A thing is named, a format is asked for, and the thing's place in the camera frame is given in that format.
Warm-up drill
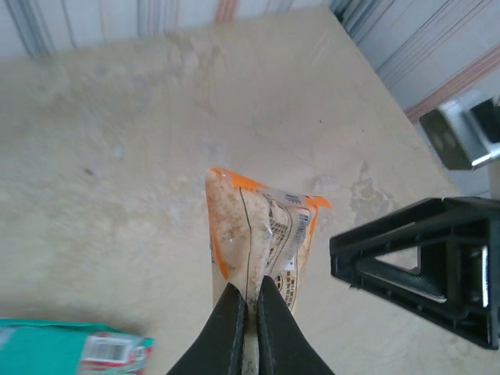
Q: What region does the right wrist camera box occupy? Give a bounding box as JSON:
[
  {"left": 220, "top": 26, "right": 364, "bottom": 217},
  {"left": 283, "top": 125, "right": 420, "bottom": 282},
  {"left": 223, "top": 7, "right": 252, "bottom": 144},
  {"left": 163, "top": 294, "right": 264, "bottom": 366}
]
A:
[{"left": 420, "top": 88, "right": 500, "bottom": 171}]

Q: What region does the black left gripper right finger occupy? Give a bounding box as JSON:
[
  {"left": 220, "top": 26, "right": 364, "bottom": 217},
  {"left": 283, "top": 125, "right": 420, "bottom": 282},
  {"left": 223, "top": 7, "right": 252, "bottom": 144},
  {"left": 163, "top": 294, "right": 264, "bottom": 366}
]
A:
[{"left": 255, "top": 275, "right": 335, "bottom": 375}]

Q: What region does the teal snack packet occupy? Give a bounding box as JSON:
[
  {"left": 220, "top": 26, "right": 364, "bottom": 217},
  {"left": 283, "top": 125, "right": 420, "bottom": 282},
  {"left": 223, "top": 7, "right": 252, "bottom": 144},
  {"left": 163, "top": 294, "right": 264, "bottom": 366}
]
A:
[{"left": 0, "top": 316, "right": 155, "bottom": 375}]

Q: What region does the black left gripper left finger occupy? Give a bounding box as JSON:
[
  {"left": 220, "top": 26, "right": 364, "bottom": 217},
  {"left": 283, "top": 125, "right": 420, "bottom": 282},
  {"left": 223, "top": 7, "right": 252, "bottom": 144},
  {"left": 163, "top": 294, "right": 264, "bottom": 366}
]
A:
[{"left": 167, "top": 283, "right": 248, "bottom": 375}]

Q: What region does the orange clear snack packet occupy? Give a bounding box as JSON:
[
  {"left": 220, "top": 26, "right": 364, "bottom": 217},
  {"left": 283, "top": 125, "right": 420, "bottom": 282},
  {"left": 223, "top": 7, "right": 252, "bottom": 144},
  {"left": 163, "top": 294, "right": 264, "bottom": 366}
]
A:
[{"left": 205, "top": 166, "right": 333, "bottom": 375}]

